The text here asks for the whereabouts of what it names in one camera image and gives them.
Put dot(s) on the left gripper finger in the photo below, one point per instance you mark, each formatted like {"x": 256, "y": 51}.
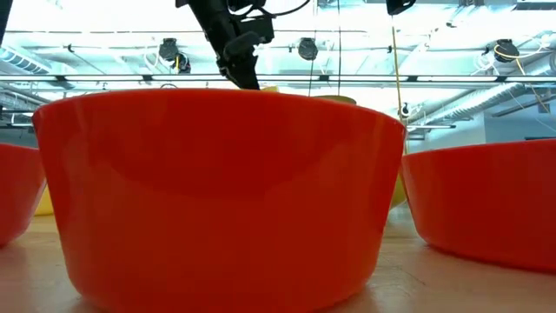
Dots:
{"x": 245, "y": 74}
{"x": 241, "y": 45}

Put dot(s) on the large red plastic bowl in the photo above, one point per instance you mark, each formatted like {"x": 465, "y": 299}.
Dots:
{"x": 217, "y": 195}

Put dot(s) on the small black hanging hook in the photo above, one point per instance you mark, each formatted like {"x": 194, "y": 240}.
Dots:
{"x": 404, "y": 111}

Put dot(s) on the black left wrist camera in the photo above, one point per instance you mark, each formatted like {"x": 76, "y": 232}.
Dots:
{"x": 260, "y": 30}

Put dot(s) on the long ceiling light rail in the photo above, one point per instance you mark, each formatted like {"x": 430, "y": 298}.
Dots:
{"x": 391, "y": 78}

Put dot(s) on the silver ventilation duct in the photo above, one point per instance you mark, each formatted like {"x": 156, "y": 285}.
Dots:
{"x": 478, "y": 102}

